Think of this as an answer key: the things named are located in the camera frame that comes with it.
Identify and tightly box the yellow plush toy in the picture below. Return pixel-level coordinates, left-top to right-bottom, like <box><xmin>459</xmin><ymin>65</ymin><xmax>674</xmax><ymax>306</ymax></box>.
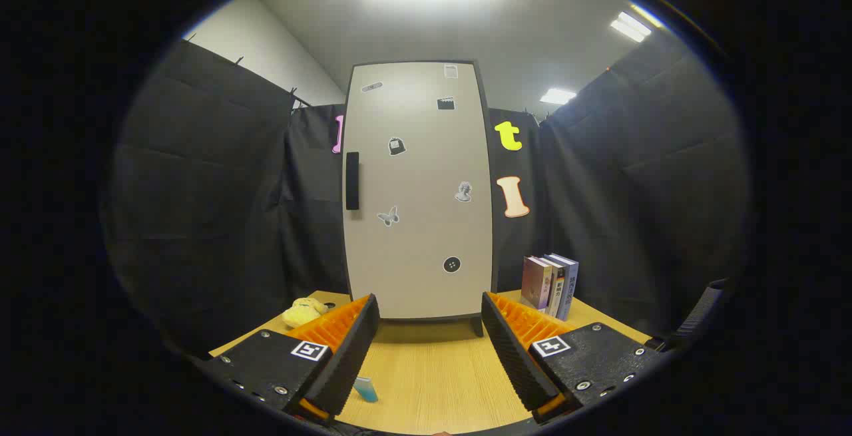
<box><xmin>282</xmin><ymin>297</ymin><xmax>330</xmax><ymax>329</ymax></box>

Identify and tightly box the dark ribbed strap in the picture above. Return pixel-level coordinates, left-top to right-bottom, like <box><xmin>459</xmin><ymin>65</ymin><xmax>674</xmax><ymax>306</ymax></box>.
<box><xmin>656</xmin><ymin>280</ymin><xmax>726</xmax><ymax>353</ymax></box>

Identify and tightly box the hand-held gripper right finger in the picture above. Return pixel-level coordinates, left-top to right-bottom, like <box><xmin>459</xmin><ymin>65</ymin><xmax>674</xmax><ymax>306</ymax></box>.
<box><xmin>481</xmin><ymin>291</ymin><xmax>666</xmax><ymax>423</ymax></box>

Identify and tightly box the black backdrop cloth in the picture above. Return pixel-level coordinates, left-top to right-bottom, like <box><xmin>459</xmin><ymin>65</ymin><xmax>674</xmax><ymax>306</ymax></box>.
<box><xmin>103</xmin><ymin>40</ymin><xmax>753</xmax><ymax>357</ymax></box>

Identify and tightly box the blue spine book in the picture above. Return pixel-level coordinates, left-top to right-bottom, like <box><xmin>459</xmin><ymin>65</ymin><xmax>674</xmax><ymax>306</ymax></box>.
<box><xmin>547</xmin><ymin>253</ymin><xmax>580</xmax><ymax>322</ymax></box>

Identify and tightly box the black door handle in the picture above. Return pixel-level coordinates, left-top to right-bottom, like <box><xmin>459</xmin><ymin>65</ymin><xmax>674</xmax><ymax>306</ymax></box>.
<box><xmin>345</xmin><ymin>152</ymin><xmax>361</xmax><ymax>211</ymax></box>

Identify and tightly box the white spine book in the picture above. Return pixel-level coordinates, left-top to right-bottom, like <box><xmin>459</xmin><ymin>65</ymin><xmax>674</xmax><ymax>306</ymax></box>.
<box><xmin>542</xmin><ymin>258</ymin><xmax>568</xmax><ymax>318</ymax></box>

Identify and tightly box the dark grey cabinet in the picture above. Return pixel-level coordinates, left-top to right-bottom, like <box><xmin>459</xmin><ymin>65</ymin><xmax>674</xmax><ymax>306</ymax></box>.
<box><xmin>339</xmin><ymin>59</ymin><xmax>499</xmax><ymax>338</ymax></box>

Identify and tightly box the purple cover book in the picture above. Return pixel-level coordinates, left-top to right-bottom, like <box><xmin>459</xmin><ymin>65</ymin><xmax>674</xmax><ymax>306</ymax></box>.
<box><xmin>521</xmin><ymin>256</ymin><xmax>553</xmax><ymax>310</ymax></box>

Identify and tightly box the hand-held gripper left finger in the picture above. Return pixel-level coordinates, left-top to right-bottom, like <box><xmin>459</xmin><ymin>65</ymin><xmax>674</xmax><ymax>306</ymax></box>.
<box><xmin>200</xmin><ymin>293</ymin><xmax>381</xmax><ymax>423</ymax></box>

